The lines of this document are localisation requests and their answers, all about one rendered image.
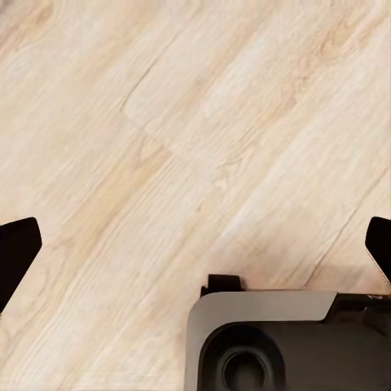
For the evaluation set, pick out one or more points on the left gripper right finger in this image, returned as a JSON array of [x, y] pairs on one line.
[[378, 243]]

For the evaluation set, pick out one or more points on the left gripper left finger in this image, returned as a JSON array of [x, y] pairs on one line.
[[20, 242]]

